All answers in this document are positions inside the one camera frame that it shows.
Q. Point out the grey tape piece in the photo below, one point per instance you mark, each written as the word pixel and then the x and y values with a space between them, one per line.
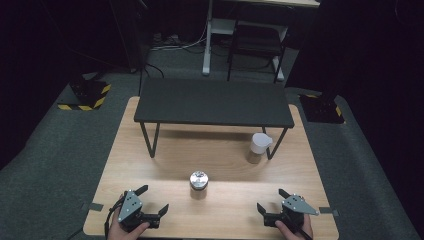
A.
pixel 93 206
pixel 328 211

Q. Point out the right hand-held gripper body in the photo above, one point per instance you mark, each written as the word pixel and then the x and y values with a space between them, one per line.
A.
pixel 295 205

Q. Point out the white desk frame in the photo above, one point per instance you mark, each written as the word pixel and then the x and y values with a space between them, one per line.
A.
pixel 206 50

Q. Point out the person's right hand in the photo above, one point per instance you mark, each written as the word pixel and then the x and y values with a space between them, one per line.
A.
pixel 293 235

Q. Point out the person's left hand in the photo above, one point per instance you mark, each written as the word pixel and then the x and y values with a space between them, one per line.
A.
pixel 121 234

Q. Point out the white cup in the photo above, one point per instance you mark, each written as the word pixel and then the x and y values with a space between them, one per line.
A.
pixel 260 143

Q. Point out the hazard-striped stand base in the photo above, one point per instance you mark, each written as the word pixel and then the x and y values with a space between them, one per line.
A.
pixel 88 96
pixel 321 110

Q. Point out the glass jar with silver lid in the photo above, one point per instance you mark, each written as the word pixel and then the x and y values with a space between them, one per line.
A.
pixel 199 181

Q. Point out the black shelf with metal legs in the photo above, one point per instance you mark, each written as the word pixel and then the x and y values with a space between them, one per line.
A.
pixel 213 100

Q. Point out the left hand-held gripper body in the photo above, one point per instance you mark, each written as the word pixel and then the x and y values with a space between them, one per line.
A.
pixel 130 208

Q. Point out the black chair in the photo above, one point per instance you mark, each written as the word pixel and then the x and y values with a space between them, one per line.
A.
pixel 256 43

